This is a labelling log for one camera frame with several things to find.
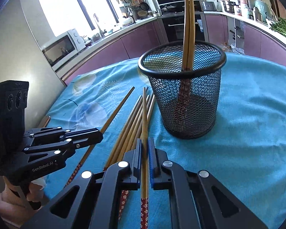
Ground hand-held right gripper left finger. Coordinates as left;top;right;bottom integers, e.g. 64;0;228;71
21;138;143;229

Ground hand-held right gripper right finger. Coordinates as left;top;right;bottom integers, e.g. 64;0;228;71
148;137;268;229

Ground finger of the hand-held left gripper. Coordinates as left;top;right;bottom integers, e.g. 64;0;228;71
23;139;77;159
24;126;104;149

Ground black mesh utensil holder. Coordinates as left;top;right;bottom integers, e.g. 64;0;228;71
138;40;227;140

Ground person's left hand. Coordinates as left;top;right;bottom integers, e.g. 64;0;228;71
0;178;47;211

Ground blue floral tablecloth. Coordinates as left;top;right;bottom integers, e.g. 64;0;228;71
39;52;286;229

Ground white microwave oven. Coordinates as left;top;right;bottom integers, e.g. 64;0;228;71
41;29;87;68

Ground chrome sink faucet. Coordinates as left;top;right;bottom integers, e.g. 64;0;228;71
93;13;106;39

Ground kitchen window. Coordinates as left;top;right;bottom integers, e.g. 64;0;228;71
35;0;121;37

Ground black built-in oven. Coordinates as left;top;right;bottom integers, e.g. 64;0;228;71
161;14;207;45

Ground clear plastic bag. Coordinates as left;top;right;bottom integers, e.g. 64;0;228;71
231;43;245;55

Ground gas stove with pans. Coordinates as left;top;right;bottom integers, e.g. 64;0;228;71
160;4;184;15

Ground black range hood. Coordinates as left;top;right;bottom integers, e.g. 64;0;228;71
157;0;203;12

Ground silver toaster box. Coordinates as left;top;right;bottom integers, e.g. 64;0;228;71
201;1;216;12

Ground stainless steel pot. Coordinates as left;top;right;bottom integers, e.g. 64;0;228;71
222;0;238;14

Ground green leafy vegetables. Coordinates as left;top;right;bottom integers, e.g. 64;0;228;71
270;17;286;44

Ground mint green appliance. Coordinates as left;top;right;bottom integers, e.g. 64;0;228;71
254;0;272;22

